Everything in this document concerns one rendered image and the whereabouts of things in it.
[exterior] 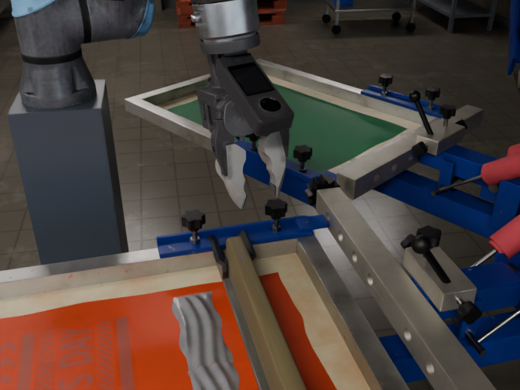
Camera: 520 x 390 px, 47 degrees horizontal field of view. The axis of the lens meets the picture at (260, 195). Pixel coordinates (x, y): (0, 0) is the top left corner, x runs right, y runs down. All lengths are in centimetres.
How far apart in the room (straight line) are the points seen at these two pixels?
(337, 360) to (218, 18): 55
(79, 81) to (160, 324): 53
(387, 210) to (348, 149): 163
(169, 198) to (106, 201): 197
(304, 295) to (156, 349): 28
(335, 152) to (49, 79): 74
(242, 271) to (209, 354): 14
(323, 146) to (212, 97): 91
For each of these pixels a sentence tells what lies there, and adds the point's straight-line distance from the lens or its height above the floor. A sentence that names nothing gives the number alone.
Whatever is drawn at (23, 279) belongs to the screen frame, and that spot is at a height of 99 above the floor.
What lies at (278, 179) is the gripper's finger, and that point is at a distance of 77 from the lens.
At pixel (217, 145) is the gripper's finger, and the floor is 134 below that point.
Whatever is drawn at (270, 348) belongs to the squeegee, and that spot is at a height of 106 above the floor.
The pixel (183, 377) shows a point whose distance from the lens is 94.
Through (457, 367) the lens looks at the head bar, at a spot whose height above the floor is 104.
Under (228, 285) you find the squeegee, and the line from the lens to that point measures 104.
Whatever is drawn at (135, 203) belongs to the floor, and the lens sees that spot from 327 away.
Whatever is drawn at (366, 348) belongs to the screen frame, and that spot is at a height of 99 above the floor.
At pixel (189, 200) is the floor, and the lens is 326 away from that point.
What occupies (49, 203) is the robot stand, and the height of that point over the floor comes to 99.
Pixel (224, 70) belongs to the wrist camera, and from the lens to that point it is 70.
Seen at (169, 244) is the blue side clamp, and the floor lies 100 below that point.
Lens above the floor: 164
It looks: 30 degrees down
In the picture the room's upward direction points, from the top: straight up
